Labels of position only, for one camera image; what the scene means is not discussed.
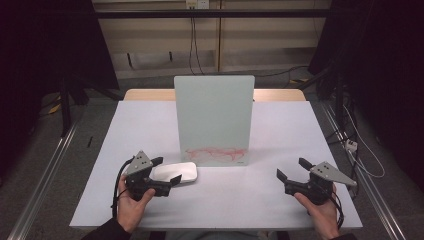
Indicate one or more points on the dark curtain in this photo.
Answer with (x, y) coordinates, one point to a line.
(383, 66)
(40, 50)

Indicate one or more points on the white wall socket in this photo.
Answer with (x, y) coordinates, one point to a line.
(197, 4)

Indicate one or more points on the black horizontal metal bar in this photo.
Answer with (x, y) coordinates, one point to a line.
(233, 13)

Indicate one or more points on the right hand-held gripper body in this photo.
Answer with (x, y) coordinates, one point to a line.
(321, 190)

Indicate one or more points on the pale green glass whiteboard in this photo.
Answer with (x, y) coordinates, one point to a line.
(213, 116)

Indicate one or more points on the white table mat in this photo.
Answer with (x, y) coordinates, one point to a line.
(143, 133)

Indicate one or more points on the person's left hand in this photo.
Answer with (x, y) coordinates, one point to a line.
(131, 210)

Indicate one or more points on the black metal stand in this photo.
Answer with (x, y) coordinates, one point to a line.
(65, 110)
(339, 100)

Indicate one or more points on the small black floor object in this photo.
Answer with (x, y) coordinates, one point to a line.
(89, 142)

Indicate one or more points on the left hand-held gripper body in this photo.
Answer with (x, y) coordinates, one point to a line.
(138, 165)

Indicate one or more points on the person's right hand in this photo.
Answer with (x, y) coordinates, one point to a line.
(323, 216)

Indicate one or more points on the aluminium floor rail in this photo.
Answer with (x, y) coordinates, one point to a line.
(373, 193)
(43, 183)

